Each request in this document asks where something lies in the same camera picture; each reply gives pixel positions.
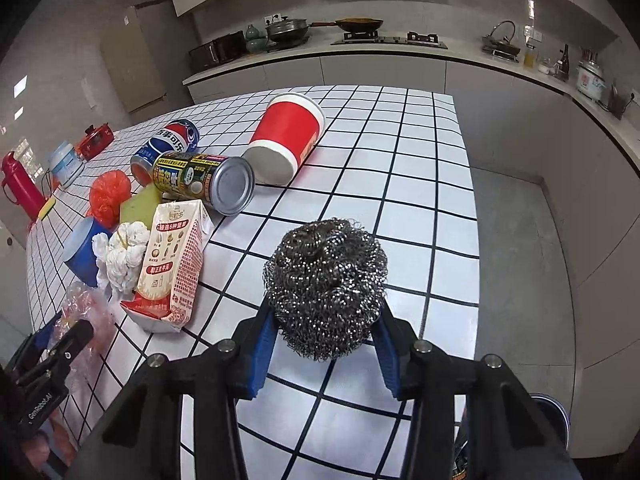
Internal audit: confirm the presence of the black utensil holder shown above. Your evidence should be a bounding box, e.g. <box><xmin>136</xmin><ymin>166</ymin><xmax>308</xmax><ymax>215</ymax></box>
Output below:
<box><xmin>607</xmin><ymin>85</ymin><xmax>631</xmax><ymax>120</ymax></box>

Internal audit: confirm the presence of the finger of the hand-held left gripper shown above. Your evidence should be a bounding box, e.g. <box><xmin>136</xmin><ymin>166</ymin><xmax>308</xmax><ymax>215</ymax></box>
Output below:
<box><xmin>10</xmin><ymin>310</ymin><xmax>63</xmax><ymax>376</ymax></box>
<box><xmin>46</xmin><ymin>320</ymin><xmax>96</xmax><ymax>362</ymax></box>

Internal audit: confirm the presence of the clear plastic bag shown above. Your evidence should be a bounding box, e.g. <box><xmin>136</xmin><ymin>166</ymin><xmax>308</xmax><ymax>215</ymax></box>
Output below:
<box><xmin>60</xmin><ymin>280</ymin><xmax>118</xmax><ymax>391</ymax></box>

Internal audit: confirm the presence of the steel pan with handle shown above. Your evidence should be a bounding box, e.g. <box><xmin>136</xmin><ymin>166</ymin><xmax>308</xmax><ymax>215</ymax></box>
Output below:
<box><xmin>482</xmin><ymin>20</ymin><xmax>522</xmax><ymax>61</ymax></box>

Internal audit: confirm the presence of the white tissue wad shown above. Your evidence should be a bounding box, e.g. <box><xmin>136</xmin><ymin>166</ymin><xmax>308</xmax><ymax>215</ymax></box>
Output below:
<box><xmin>91</xmin><ymin>221</ymin><xmax>151</xmax><ymax>292</ymax></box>

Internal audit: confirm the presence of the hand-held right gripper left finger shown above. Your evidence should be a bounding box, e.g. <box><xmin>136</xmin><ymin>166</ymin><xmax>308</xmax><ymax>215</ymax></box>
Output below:
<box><xmin>75</xmin><ymin>305</ymin><xmax>281</xmax><ymax>480</ymax></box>

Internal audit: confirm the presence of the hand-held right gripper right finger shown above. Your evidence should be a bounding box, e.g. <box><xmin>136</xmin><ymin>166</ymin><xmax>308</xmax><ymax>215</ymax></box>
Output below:
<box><xmin>372</xmin><ymin>302</ymin><xmax>586</xmax><ymax>480</ymax></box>

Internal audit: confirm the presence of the black toaster oven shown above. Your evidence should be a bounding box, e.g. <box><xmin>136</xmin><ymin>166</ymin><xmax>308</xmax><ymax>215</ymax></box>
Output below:
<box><xmin>189</xmin><ymin>31</ymin><xmax>247</xmax><ymax>73</ymax></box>

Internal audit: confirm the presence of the white rice cooker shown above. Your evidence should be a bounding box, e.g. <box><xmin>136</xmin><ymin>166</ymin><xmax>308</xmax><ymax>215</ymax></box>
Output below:
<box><xmin>577</xmin><ymin>59</ymin><xmax>608</xmax><ymax>101</ymax></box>

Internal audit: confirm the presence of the yellow green drink can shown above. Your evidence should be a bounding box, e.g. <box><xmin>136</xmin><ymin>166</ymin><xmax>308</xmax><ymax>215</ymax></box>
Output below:
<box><xmin>152</xmin><ymin>151</ymin><xmax>256</xmax><ymax>217</ymax></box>

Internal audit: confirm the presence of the white paper cup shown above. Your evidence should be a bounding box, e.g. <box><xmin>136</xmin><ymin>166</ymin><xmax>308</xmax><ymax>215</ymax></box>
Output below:
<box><xmin>243</xmin><ymin>93</ymin><xmax>326</xmax><ymax>184</ymax></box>

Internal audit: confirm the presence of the green ceramic jar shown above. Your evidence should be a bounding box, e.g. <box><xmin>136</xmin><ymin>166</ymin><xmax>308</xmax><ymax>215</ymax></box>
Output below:
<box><xmin>245</xmin><ymin>24</ymin><xmax>268</xmax><ymax>53</ymax></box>

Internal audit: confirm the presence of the green sponge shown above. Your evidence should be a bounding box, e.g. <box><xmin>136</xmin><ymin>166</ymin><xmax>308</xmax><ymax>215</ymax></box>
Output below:
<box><xmin>119</xmin><ymin>184</ymin><xmax>163</xmax><ymax>226</ymax></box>

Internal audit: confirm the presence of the gas stove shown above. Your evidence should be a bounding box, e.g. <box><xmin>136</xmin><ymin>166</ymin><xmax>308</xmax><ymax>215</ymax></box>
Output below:
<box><xmin>330</xmin><ymin>31</ymin><xmax>449</xmax><ymax>50</ymax></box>

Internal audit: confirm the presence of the white tub with blue lid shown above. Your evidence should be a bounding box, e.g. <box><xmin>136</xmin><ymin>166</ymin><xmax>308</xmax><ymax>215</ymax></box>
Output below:
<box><xmin>48</xmin><ymin>141</ymin><xmax>86</xmax><ymax>188</ymax></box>

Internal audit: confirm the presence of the beige cabinet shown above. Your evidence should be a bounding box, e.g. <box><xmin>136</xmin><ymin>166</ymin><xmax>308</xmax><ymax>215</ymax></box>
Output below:
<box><xmin>100</xmin><ymin>5</ymin><xmax>166</xmax><ymax>113</ymax></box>

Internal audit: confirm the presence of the blue cola can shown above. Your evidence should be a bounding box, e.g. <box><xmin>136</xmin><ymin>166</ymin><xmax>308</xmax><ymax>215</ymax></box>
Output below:
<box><xmin>130</xmin><ymin>119</ymin><xmax>201</xmax><ymax>183</ymax></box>

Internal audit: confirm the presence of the steel wool scourer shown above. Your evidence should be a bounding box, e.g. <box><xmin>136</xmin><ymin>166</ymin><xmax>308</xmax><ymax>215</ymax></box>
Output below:
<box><xmin>262</xmin><ymin>217</ymin><xmax>389</xmax><ymax>362</ymax></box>

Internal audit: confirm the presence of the grey pot with lid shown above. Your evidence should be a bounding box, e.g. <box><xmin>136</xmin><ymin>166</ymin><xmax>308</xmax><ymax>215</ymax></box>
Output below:
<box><xmin>265</xmin><ymin>16</ymin><xmax>311</xmax><ymax>45</ymax></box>

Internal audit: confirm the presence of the wok with wooden handle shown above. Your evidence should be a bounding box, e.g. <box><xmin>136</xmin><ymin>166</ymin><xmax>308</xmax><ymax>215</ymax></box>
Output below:
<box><xmin>307</xmin><ymin>17</ymin><xmax>385</xmax><ymax>33</ymax></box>

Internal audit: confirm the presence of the red thermos jug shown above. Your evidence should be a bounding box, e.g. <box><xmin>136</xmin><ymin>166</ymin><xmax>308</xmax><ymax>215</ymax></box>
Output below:
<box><xmin>0</xmin><ymin>151</ymin><xmax>47</xmax><ymax>221</ymax></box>

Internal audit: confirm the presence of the small red pot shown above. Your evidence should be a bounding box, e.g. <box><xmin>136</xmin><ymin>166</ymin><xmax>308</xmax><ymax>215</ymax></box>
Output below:
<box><xmin>75</xmin><ymin>122</ymin><xmax>115</xmax><ymax>162</ymax></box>

